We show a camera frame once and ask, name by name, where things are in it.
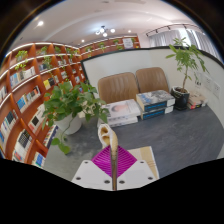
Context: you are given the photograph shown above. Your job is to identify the cream yellow striped towel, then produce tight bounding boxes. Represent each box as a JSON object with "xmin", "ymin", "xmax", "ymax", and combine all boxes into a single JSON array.
[{"xmin": 97, "ymin": 123, "xmax": 160, "ymax": 192}]

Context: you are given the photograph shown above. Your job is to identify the thick dark photo book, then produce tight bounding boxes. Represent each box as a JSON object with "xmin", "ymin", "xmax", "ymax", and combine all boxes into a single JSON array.
[{"xmin": 135, "ymin": 89, "xmax": 176, "ymax": 113}]

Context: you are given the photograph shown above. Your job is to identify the white sheer curtain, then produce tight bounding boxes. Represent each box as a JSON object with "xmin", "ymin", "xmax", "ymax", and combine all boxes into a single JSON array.
[{"xmin": 148, "ymin": 28, "xmax": 221, "ymax": 61}]

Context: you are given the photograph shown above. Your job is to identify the white flat book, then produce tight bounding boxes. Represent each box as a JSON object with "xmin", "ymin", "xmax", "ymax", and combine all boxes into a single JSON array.
[{"xmin": 98, "ymin": 114, "xmax": 141, "ymax": 128}]

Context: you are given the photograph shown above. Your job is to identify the thick dark blue-spined book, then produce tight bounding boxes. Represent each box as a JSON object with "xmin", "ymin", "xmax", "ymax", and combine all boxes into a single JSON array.
[{"xmin": 140, "ymin": 105, "xmax": 175, "ymax": 121}]

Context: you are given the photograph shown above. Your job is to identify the orange wooden bookshelf unit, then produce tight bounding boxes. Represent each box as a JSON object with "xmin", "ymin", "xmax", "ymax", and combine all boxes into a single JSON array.
[{"xmin": 0, "ymin": 34, "xmax": 141, "ymax": 169}]

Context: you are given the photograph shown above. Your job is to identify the recessed ceiling lights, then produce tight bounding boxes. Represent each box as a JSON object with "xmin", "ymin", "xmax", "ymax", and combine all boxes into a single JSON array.
[{"xmin": 35, "ymin": 19, "xmax": 129, "ymax": 35}]

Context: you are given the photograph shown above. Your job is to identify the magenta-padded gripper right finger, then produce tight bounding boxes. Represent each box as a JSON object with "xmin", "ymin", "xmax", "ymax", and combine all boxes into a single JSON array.
[{"xmin": 116, "ymin": 145, "xmax": 159, "ymax": 191}]

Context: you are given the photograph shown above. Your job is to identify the multi-bulb ceiling lamp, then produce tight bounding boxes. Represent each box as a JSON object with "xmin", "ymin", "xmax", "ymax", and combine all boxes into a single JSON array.
[{"xmin": 94, "ymin": 25, "xmax": 117, "ymax": 38}]

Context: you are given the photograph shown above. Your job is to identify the white wall socket panel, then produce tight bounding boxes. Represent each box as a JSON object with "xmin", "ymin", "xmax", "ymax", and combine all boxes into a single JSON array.
[{"xmin": 203, "ymin": 74, "xmax": 221, "ymax": 99}]

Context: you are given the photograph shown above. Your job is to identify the brown upholstered chair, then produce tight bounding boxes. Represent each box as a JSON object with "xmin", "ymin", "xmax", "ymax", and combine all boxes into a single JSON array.
[
  {"xmin": 135, "ymin": 66, "xmax": 170, "ymax": 95},
  {"xmin": 97, "ymin": 72, "xmax": 140, "ymax": 105}
]

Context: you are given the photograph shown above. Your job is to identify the small stacked books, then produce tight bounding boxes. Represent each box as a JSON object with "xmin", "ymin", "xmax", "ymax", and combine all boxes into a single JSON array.
[{"xmin": 186, "ymin": 91, "xmax": 209, "ymax": 110}]

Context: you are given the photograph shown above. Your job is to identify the small tree in black pot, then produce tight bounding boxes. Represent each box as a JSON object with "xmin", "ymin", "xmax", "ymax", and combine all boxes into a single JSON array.
[{"xmin": 165, "ymin": 37, "xmax": 209, "ymax": 111}]

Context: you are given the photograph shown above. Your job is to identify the pothos plant in white pot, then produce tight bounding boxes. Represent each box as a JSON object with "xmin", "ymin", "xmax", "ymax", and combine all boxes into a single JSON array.
[{"xmin": 41, "ymin": 81, "xmax": 110, "ymax": 155}]

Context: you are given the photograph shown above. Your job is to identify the black track light rail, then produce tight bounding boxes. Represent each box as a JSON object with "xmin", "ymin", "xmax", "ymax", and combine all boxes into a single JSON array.
[{"xmin": 145, "ymin": 23, "xmax": 201, "ymax": 38}]

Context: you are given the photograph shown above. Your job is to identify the large white cover book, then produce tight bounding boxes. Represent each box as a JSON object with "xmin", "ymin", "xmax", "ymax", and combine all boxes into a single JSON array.
[{"xmin": 99, "ymin": 98, "xmax": 142, "ymax": 120}]

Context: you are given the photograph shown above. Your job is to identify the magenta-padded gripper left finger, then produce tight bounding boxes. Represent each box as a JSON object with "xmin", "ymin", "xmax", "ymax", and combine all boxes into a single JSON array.
[{"xmin": 71, "ymin": 145, "xmax": 114, "ymax": 192}]

